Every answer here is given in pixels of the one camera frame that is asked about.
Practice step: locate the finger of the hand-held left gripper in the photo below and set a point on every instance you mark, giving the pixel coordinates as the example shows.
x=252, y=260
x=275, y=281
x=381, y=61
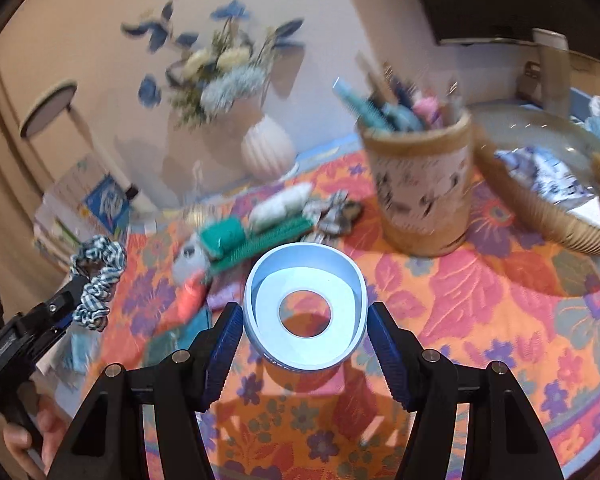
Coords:
x=69, y=295

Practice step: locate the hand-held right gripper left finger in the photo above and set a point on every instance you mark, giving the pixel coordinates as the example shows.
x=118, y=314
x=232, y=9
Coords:
x=223, y=352

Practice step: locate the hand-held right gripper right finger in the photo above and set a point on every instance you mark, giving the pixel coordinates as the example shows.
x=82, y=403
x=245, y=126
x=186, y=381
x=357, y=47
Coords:
x=387, y=352

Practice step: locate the blue white checked scrunchie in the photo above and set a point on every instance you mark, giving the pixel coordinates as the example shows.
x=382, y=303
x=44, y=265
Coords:
x=97, y=280

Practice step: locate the light blue round tape holder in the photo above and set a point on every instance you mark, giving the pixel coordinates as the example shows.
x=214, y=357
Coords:
x=265, y=310

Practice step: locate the grey plush toy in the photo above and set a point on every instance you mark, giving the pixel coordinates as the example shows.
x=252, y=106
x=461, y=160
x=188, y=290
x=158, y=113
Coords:
x=189, y=260

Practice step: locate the woven wicker basket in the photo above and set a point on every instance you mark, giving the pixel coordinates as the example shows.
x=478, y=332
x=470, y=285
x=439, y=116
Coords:
x=530, y=210

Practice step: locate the orange pink soft item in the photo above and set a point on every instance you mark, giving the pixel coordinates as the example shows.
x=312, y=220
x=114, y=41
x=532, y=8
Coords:
x=192, y=297

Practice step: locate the person's left hand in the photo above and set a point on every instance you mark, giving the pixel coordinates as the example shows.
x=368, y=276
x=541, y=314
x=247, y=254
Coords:
x=52, y=425

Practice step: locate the purple cloth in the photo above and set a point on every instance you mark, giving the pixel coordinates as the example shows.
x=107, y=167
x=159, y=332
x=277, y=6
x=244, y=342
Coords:
x=224, y=295

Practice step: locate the light blue cloth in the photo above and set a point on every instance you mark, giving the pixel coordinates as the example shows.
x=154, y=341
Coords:
x=77, y=357

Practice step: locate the stack of books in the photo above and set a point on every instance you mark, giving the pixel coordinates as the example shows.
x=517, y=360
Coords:
x=79, y=205

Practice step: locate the floral orange tablecloth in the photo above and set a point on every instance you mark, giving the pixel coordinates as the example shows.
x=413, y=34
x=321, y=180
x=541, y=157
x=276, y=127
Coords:
x=480, y=320

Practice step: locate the green comb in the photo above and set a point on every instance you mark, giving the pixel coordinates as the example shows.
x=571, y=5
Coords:
x=265, y=247

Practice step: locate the plaid fabric bow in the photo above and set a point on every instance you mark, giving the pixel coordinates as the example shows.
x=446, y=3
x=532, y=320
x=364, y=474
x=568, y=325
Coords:
x=332, y=212

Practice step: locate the white plush cloud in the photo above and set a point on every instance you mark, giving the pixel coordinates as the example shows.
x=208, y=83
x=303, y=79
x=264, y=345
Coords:
x=282, y=205

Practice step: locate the bamboo cylinder pen holder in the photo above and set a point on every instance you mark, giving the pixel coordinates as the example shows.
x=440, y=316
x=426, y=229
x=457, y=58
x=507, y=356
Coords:
x=420, y=190

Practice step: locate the white ribbed vase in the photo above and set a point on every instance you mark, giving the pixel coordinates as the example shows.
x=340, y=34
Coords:
x=267, y=147

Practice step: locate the blue white patterned cloth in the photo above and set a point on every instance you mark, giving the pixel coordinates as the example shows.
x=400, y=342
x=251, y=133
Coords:
x=555, y=175

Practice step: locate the teal fuzzy pen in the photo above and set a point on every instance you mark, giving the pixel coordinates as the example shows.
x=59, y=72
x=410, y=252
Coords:
x=365, y=105

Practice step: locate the bundle of pens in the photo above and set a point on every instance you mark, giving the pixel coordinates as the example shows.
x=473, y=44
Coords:
x=420, y=102

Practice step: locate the blue and white artificial flowers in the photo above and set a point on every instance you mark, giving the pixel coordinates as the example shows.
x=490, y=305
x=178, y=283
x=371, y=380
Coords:
x=224, y=75

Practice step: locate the beige paper cup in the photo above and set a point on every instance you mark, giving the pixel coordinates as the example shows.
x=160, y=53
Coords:
x=552, y=70

